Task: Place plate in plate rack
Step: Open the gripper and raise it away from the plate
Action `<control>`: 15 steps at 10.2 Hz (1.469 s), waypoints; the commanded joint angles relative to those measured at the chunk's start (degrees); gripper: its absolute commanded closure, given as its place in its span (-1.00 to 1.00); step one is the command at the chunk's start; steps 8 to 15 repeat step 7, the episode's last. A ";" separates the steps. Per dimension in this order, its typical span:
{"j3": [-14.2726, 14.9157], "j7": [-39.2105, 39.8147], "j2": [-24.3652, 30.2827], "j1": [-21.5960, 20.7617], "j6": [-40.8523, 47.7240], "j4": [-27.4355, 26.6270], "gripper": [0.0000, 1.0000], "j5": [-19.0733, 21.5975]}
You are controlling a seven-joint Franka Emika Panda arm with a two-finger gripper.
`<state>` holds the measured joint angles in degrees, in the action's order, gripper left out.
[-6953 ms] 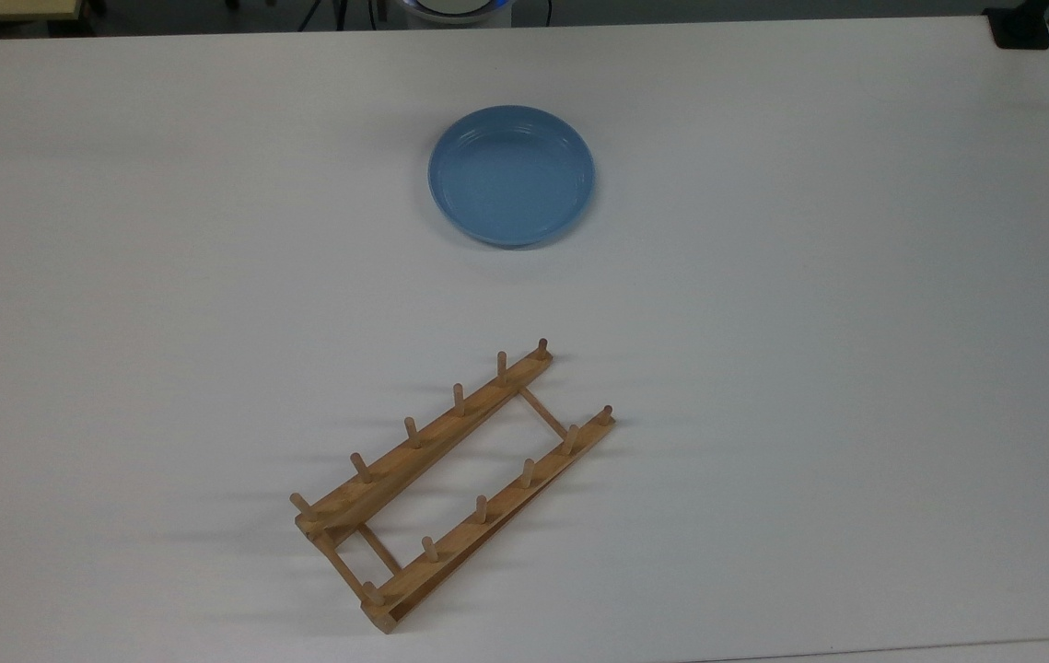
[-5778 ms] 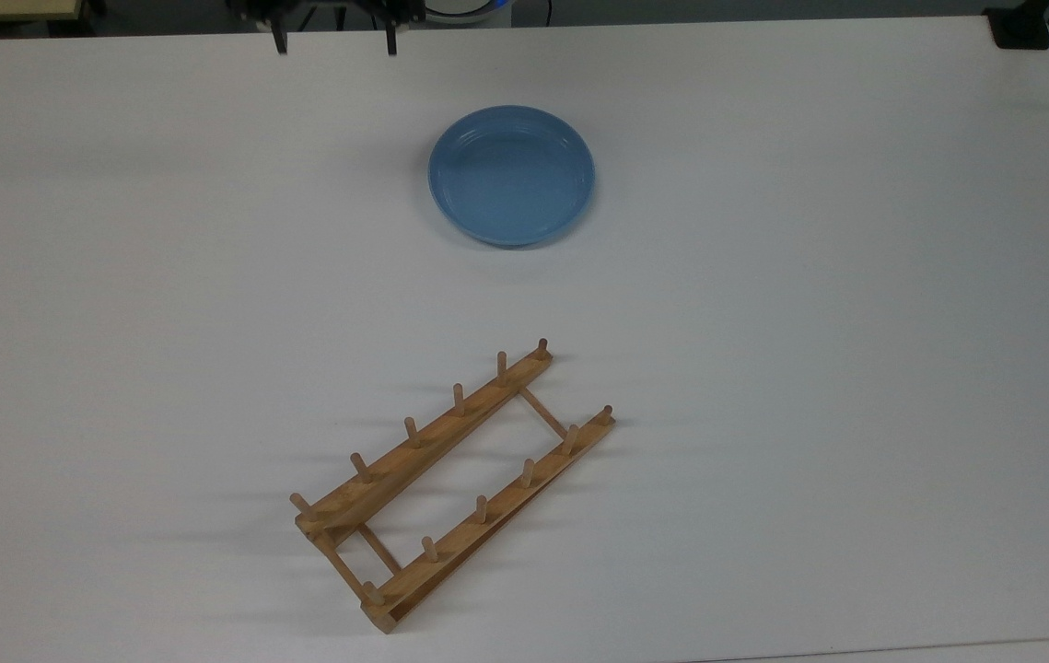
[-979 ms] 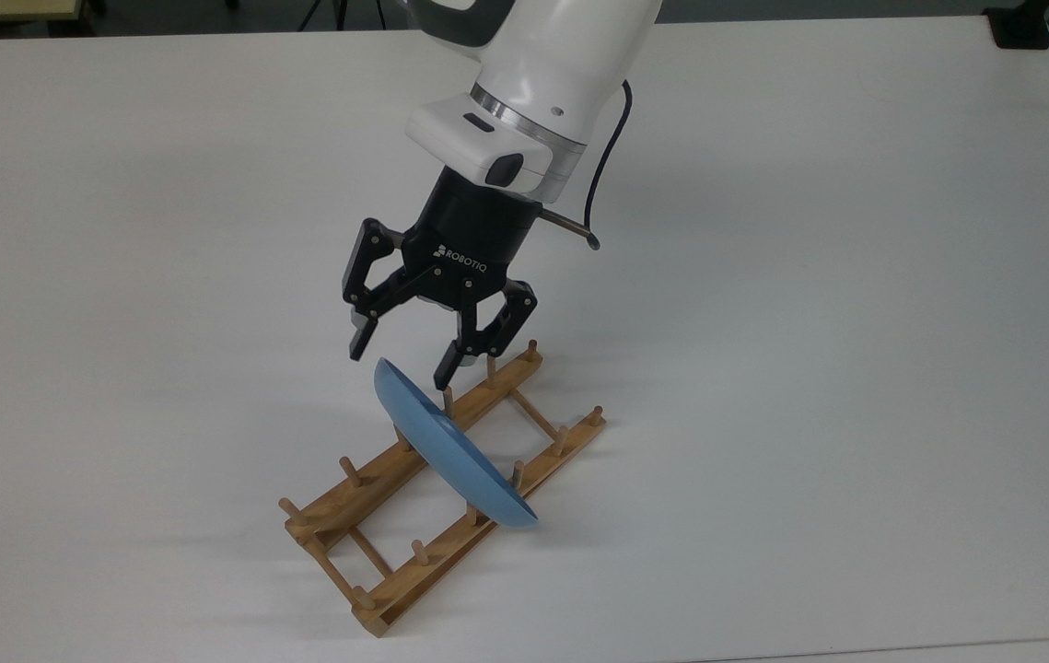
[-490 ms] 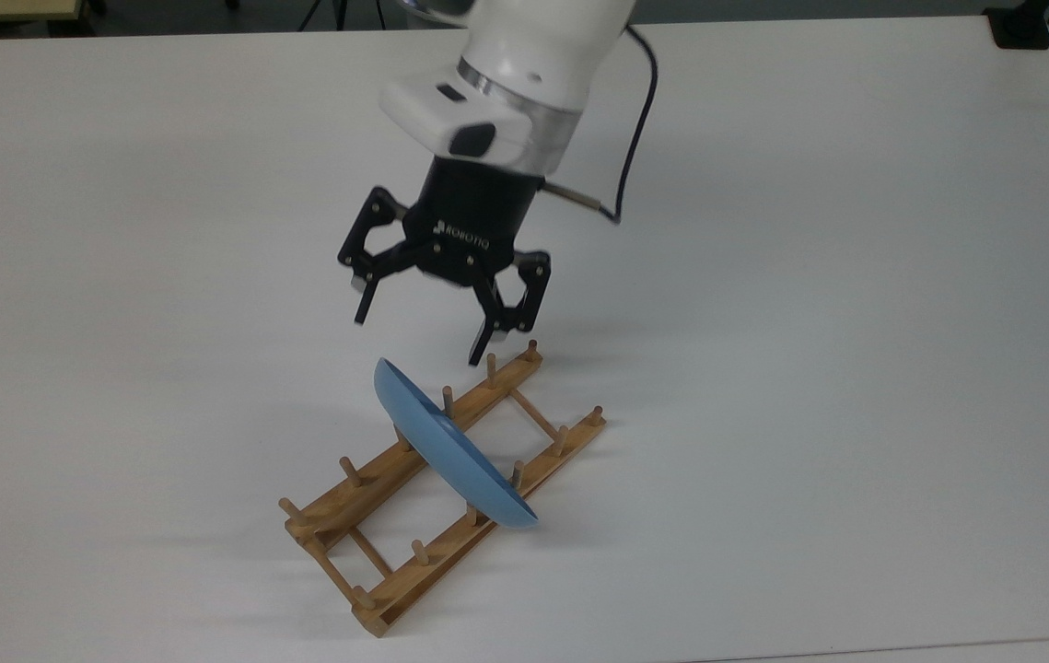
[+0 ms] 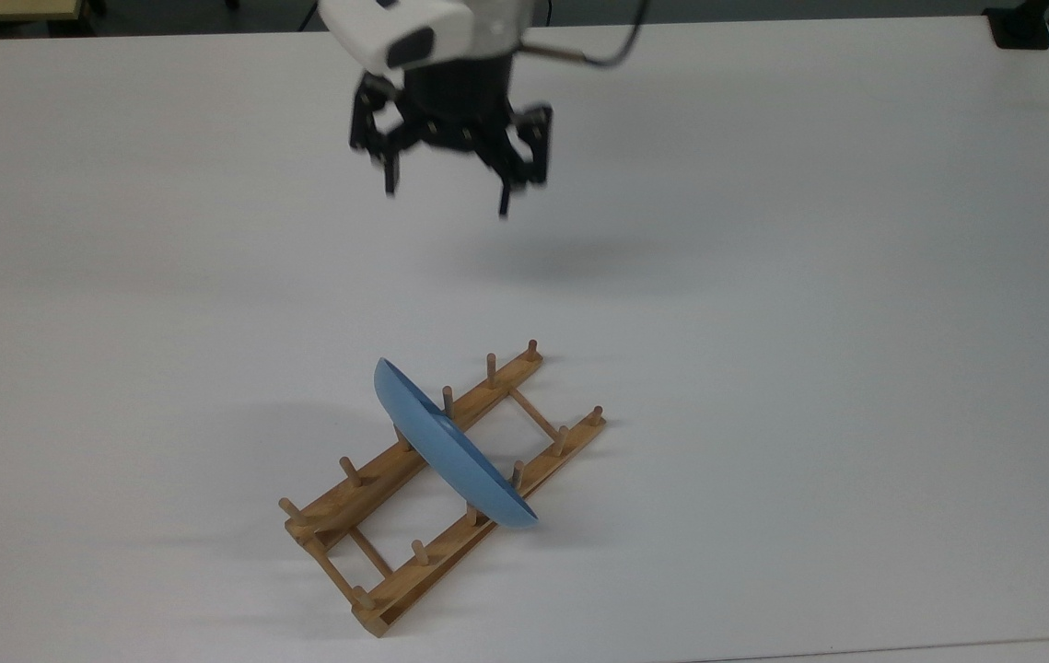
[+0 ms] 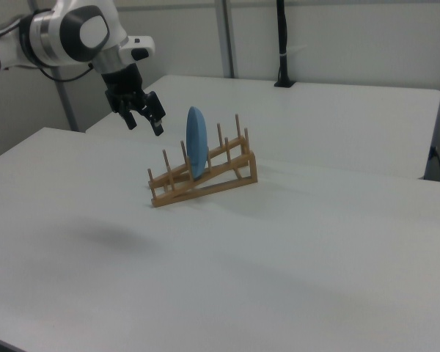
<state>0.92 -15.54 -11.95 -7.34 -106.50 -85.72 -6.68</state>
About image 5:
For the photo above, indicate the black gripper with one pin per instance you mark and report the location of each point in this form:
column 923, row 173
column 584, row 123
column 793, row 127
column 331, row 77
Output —
column 460, row 97

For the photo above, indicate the blue round plate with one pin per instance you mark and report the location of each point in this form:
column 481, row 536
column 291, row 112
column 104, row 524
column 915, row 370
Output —
column 455, row 451

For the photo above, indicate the wooden plate rack with pegs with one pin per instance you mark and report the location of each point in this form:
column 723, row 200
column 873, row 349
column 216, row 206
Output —
column 367, row 479

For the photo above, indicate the black table clamp mount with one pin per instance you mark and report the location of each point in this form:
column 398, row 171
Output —
column 1019, row 28

